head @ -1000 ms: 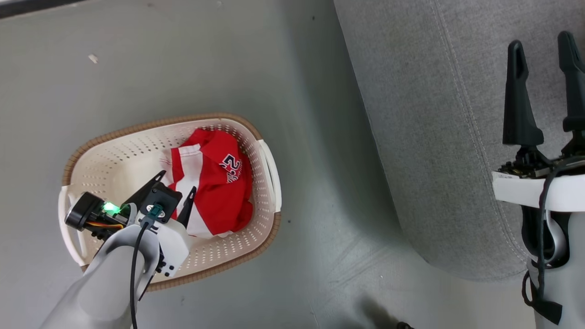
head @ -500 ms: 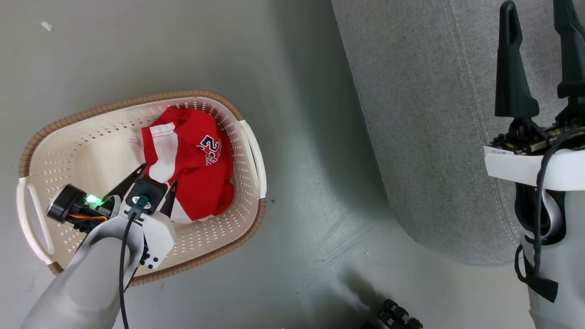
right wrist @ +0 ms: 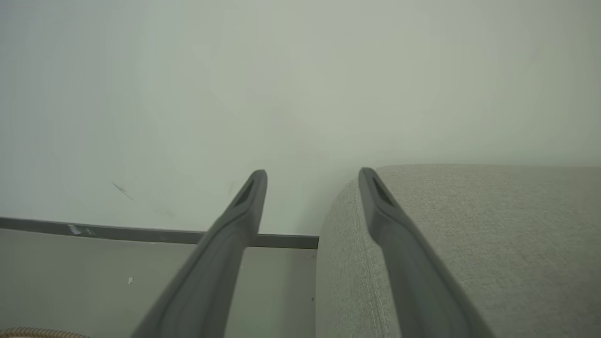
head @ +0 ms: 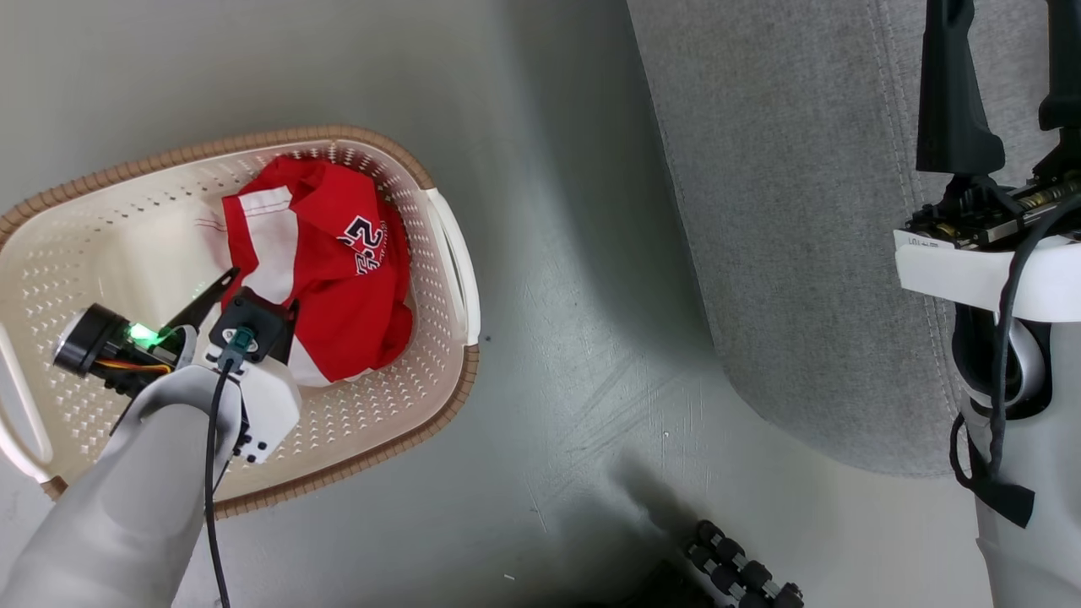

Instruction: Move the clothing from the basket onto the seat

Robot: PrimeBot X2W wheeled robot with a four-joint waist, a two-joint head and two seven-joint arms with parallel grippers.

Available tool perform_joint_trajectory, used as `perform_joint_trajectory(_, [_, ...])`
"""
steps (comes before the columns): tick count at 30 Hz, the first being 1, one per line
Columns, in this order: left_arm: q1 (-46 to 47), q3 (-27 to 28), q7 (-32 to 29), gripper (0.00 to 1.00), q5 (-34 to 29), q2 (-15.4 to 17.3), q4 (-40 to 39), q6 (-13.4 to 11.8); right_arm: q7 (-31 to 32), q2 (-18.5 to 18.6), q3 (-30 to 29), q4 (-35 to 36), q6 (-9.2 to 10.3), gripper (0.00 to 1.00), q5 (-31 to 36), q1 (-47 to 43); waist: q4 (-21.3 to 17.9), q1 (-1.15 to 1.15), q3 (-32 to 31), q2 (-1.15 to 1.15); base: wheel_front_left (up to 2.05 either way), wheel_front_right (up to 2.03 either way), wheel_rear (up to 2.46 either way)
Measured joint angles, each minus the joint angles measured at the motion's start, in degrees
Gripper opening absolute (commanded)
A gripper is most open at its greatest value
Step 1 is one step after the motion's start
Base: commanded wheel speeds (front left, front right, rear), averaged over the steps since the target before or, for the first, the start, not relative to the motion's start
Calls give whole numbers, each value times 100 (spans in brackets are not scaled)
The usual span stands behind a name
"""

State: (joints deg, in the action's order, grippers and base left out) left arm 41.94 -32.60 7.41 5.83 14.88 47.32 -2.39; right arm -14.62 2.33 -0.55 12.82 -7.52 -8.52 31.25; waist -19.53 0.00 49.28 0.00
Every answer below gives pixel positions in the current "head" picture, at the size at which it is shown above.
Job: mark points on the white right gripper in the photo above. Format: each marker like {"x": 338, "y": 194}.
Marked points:
{"x": 954, "y": 274}

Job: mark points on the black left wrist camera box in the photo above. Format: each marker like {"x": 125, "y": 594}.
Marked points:
{"x": 253, "y": 317}

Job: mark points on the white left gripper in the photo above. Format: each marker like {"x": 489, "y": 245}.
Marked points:
{"x": 270, "y": 405}

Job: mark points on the grey fabric sofa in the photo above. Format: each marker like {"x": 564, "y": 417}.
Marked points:
{"x": 802, "y": 211}

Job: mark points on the black roller wheel of base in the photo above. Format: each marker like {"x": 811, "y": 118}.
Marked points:
{"x": 735, "y": 570}

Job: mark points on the red and white basketball jersey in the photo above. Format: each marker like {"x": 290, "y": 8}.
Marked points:
{"x": 346, "y": 287}

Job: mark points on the cream perforated laundry basket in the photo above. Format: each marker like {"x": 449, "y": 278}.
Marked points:
{"x": 110, "y": 219}

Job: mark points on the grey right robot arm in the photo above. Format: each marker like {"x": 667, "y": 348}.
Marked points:
{"x": 1039, "y": 473}

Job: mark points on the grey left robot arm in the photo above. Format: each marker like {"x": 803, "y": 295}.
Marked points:
{"x": 127, "y": 507}

